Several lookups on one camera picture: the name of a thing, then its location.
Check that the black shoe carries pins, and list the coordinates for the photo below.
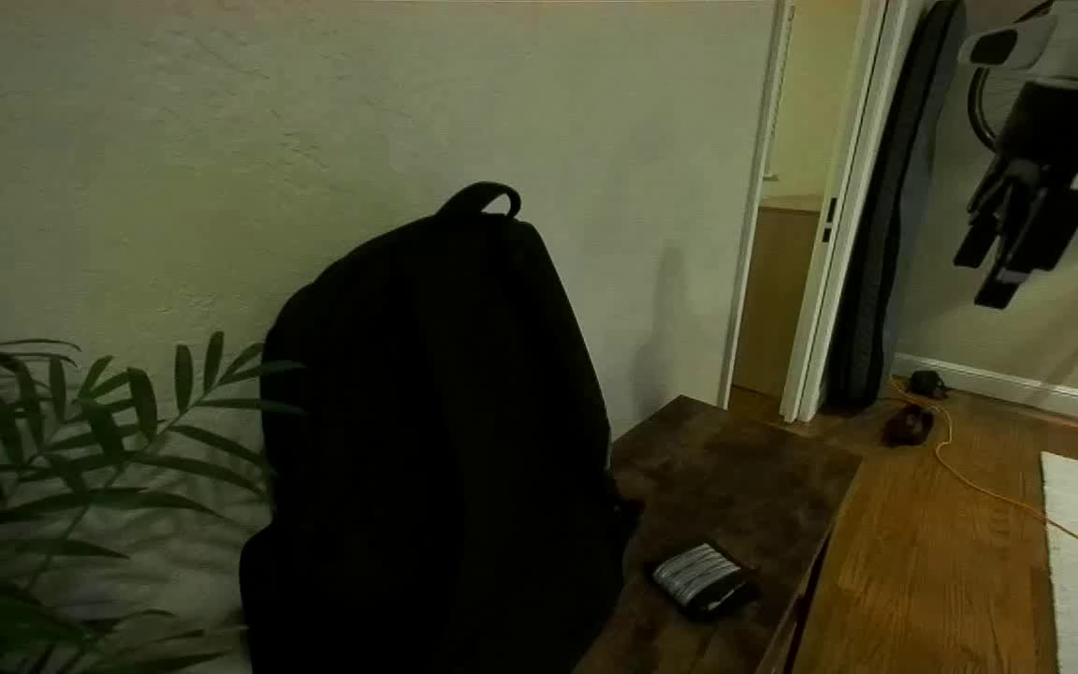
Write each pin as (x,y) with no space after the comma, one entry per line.
(907,425)

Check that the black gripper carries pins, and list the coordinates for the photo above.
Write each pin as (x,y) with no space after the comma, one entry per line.
(1070,127)

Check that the green palm plant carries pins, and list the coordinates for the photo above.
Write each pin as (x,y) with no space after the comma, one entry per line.
(28,435)

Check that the black tall soft case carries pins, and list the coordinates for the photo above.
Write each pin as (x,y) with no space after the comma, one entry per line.
(882,249)

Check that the black backpack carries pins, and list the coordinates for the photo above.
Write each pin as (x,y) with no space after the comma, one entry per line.
(439,435)

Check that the small black floor object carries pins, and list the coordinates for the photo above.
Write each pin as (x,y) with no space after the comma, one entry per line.
(926,384)

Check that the white baseboard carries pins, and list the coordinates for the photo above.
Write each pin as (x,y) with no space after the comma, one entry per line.
(1026,389)

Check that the white door frame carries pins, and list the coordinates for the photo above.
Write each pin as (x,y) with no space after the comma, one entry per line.
(814,314)

